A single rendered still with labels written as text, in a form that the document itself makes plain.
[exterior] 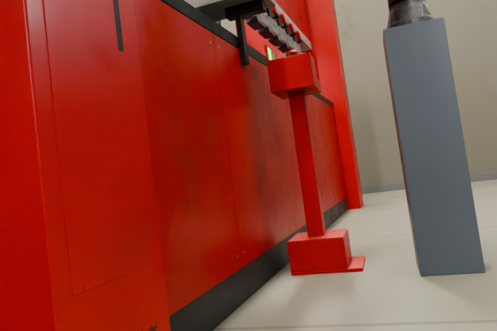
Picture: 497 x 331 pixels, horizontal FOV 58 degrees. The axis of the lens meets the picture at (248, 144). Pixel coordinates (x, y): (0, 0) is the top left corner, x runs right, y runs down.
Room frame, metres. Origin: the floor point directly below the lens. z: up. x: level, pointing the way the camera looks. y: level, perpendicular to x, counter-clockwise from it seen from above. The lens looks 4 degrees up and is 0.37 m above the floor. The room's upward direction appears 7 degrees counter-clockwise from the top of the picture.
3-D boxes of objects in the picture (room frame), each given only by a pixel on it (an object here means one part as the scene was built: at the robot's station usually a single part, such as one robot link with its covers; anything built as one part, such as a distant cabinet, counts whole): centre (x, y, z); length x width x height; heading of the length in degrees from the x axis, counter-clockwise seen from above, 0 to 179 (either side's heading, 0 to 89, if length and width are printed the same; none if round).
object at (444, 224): (1.45, -0.58, 0.39); 0.18 x 0.18 x 0.78; 74
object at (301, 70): (1.69, -0.21, 0.75); 0.20 x 0.16 x 0.18; 163
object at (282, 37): (2.77, -0.27, 1.26); 0.15 x 0.09 x 0.17; 161
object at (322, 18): (3.87, -0.46, 1.15); 0.85 x 0.25 x 2.30; 71
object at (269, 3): (1.61, -0.02, 1.00); 0.26 x 0.18 x 0.01; 71
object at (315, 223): (1.69, -0.21, 0.39); 0.06 x 0.06 x 0.54; 73
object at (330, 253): (1.68, -0.24, 0.06); 0.25 x 0.20 x 0.12; 73
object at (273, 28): (2.58, -0.20, 1.26); 0.15 x 0.09 x 0.17; 161
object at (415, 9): (1.45, -0.58, 0.82); 0.15 x 0.15 x 0.10
